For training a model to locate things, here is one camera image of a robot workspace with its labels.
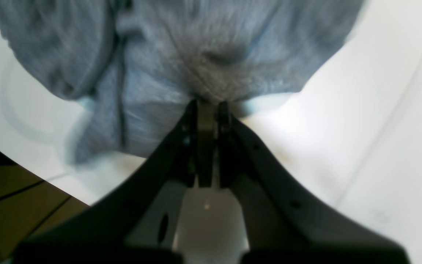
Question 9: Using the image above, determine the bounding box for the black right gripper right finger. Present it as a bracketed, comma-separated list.
[216, 102, 409, 264]

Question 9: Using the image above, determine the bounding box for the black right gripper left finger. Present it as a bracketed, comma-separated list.
[13, 100, 198, 264]

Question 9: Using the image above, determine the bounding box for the grey t-shirt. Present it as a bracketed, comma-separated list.
[0, 0, 364, 164]

